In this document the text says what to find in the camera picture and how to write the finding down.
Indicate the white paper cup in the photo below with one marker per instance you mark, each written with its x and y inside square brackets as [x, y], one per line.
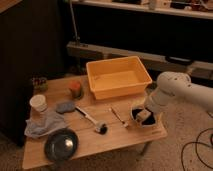
[38, 103]

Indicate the metal lamp pole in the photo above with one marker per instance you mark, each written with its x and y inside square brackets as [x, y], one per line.
[76, 35]

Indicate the small patterned cup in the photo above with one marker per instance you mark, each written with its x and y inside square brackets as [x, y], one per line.
[40, 83]

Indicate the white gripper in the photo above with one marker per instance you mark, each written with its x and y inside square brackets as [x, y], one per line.
[151, 103]

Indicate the white shelf board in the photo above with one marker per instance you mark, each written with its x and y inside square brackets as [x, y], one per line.
[141, 8]

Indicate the dark round plate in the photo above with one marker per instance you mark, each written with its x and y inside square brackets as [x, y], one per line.
[61, 145]

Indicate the red orange apple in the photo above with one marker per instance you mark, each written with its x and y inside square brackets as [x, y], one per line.
[75, 87]

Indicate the black white bowl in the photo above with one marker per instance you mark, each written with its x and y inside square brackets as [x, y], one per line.
[137, 107]

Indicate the yellow plastic bin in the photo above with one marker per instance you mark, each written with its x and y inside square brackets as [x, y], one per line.
[117, 77]

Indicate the grey cloth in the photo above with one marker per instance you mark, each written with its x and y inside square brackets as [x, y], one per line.
[49, 122]

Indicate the metal spoon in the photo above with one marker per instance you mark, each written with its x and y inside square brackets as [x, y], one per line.
[125, 124]

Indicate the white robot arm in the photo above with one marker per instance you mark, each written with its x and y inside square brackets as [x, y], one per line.
[171, 85]

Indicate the beige block in bowl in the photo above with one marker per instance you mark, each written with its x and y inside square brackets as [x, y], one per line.
[143, 115]

